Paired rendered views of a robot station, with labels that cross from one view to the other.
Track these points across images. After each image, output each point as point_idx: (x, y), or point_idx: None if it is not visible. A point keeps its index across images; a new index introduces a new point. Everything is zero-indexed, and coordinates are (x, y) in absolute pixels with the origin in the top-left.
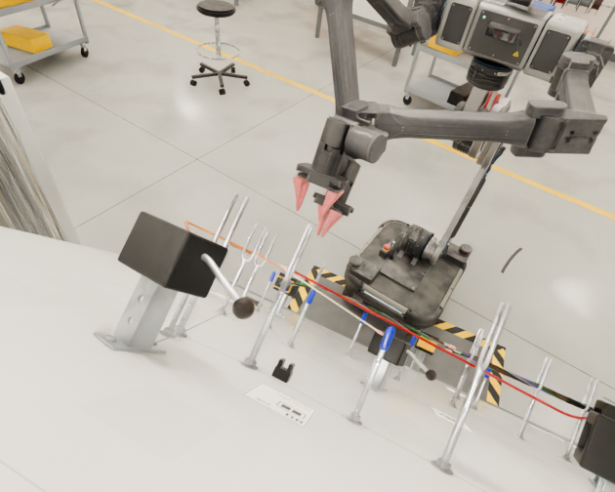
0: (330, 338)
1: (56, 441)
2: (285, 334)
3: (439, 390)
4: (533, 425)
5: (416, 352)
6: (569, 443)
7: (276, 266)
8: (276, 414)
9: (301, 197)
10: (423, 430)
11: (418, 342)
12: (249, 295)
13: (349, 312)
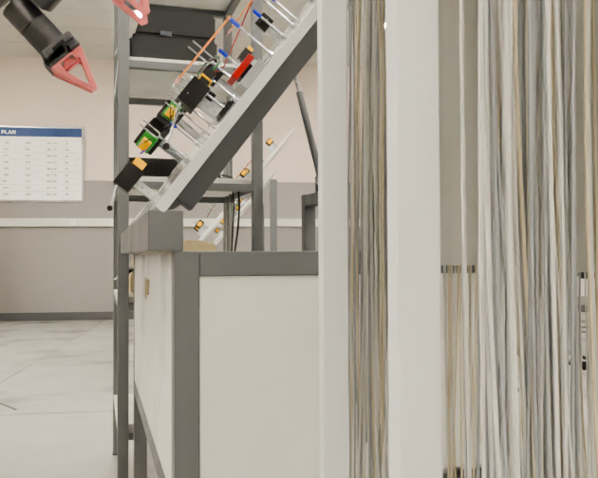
0: (200, 141)
1: None
2: (276, 46)
3: (191, 151)
4: (131, 224)
5: (140, 186)
6: (203, 119)
7: (248, 6)
8: None
9: (136, 1)
10: (301, 13)
11: (141, 165)
12: (181, 169)
13: (265, 5)
